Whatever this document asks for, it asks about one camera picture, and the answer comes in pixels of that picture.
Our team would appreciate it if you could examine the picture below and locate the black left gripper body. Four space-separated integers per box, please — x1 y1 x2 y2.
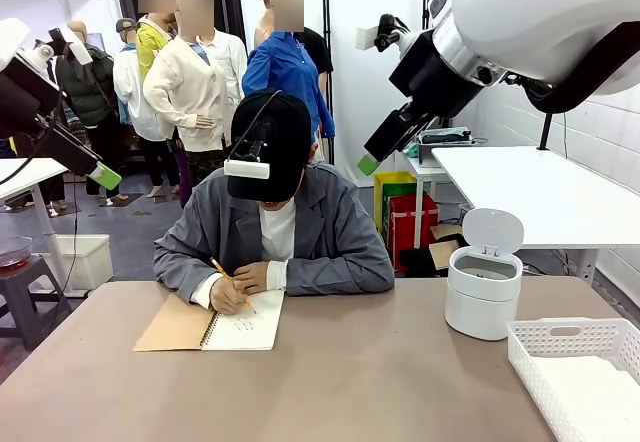
0 58 62 137

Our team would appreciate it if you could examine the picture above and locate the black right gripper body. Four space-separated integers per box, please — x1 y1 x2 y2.
388 29 484 118

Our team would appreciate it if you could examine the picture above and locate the orange pencil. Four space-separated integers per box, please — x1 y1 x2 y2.
209 256 254 311

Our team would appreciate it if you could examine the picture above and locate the spiral notebook with kraft cover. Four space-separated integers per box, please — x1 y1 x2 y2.
132 289 286 352

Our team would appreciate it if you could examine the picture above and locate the person's right forearm grey sleeve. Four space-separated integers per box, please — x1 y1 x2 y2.
152 241 226 309

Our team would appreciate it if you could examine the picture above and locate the person's left forearm grey sleeve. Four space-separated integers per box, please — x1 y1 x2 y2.
267 256 396 297

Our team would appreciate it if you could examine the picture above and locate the person's left hand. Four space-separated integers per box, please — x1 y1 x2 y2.
232 262 272 296

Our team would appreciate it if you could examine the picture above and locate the person's right hand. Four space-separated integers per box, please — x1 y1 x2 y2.
209 275 252 315

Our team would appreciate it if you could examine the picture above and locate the grey metal tray box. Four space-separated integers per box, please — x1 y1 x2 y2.
417 129 474 166

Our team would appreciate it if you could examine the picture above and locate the small white side table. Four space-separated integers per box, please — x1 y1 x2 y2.
404 154 454 251

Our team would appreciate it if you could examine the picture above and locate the yellow bag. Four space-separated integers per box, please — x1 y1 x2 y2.
373 171 419 243

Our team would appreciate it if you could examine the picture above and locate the mannequin with grey cap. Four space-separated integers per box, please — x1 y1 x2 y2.
113 17 179 198

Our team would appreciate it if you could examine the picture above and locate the red bag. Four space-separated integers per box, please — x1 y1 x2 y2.
388 193 440 271

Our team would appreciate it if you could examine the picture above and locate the black baseball cap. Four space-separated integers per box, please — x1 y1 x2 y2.
227 90 314 203

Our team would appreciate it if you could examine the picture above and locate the person in grey jacket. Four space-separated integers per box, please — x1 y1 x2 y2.
152 161 396 311

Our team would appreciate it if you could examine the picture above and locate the mannequin in black t-shirt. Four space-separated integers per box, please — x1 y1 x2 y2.
298 26 335 158

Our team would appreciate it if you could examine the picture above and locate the white plastic storage bin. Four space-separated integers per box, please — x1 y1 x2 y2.
38 234 115 291

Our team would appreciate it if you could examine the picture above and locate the black backdrop stand pole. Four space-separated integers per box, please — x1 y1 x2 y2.
322 0 335 188

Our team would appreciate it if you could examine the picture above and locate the glass bowl with red liquid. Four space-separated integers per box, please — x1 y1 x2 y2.
0 235 34 269

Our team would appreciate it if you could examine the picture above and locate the mannequin in blue shirt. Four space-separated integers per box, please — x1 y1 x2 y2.
242 0 336 163

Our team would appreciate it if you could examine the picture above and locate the large white table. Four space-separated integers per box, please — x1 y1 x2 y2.
430 145 640 288

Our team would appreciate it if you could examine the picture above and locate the brown cardboard box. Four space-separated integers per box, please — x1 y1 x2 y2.
428 224 464 271

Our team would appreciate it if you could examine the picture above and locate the mannequin in yellow jacket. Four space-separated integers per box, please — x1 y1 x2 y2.
134 0 176 83

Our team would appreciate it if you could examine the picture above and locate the mannequin in cream cardigan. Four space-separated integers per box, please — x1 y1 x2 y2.
143 0 236 203

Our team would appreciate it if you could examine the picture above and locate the grey plastic stool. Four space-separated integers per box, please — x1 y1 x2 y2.
0 254 74 351

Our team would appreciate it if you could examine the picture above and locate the bare beige mannequin torso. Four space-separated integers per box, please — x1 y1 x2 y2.
253 0 281 48

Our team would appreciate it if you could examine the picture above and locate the mannequin in white shirt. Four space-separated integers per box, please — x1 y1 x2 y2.
199 29 249 113

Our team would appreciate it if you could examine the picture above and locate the white lidded trash can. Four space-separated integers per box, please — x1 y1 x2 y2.
444 207 525 342

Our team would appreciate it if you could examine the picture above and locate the white perforated plastic basket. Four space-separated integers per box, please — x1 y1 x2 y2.
506 317 640 442

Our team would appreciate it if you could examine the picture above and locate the white paper stack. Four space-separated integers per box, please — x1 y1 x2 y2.
537 355 640 442

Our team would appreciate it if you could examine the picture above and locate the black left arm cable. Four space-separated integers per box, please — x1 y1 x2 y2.
0 89 66 186

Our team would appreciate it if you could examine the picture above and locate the thin black hanging cable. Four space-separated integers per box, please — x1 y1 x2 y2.
64 181 81 298

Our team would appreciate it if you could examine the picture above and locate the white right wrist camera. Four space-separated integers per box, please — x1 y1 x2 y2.
357 13 416 53

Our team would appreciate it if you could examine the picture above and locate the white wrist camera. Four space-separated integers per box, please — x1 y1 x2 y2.
32 26 95 67
357 13 416 53

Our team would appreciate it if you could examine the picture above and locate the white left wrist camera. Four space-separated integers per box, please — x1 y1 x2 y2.
32 26 95 67

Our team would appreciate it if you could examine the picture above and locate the white head-mounted camera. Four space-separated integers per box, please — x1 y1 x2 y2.
223 89 282 180

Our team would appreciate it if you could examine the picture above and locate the thick black arm cable hose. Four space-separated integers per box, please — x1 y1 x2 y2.
519 20 640 114

